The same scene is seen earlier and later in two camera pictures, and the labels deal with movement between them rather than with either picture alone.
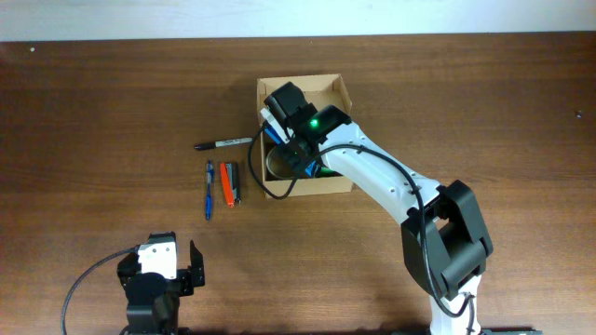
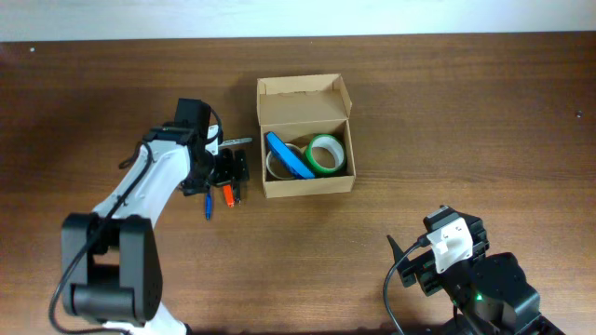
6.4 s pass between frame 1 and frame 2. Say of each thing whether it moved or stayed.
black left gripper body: moved
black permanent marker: stayed
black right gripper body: moved
